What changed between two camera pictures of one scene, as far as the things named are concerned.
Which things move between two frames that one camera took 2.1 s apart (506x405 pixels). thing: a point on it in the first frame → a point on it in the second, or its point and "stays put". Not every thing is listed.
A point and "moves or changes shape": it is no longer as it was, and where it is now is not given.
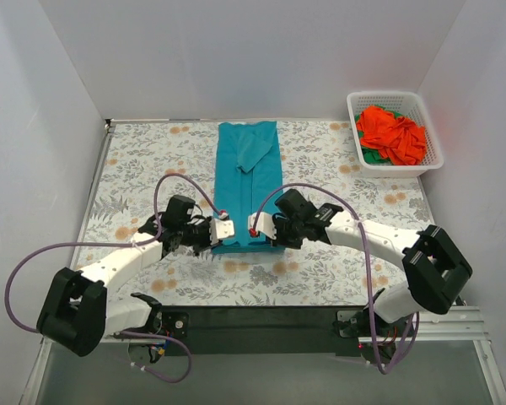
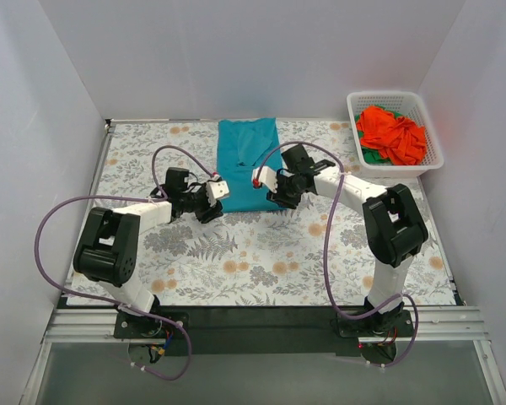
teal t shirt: [248, 174] moves or changes shape
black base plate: [256, 331] stays put
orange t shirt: [396, 138] stays put
